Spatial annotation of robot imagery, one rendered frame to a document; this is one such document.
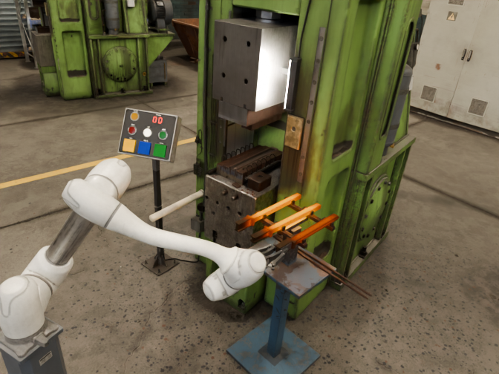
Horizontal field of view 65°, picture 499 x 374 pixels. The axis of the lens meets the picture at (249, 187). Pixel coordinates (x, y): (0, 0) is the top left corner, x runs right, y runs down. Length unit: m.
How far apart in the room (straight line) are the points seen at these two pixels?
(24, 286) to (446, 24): 6.62
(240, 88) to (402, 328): 1.88
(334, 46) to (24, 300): 1.67
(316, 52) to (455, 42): 5.27
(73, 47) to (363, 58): 5.13
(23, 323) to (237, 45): 1.53
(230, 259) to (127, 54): 5.73
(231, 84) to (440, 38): 5.44
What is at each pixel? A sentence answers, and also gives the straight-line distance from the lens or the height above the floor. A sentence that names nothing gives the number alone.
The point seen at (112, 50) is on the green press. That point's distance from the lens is 6.73.
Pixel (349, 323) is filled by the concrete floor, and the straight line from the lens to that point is 2.84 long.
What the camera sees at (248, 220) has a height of 0.99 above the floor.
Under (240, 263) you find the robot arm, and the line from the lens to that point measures 1.31.
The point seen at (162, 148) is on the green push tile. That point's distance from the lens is 2.43.
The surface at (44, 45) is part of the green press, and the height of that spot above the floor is 0.77.
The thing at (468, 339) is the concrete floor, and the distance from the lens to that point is 3.10.
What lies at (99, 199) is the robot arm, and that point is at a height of 1.30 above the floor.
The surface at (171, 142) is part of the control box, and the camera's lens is 2.42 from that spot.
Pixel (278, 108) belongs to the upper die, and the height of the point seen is 1.31.
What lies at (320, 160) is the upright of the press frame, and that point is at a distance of 2.08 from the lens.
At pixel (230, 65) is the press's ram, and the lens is 2.10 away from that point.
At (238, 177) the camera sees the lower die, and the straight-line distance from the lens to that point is 2.26.
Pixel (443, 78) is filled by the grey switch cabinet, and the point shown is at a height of 0.68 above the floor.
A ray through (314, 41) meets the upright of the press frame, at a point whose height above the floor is 1.73.
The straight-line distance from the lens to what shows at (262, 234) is 1.74.
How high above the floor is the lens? 2.01
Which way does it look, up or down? 29 degrees down
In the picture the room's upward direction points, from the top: 5 degrees clockwise
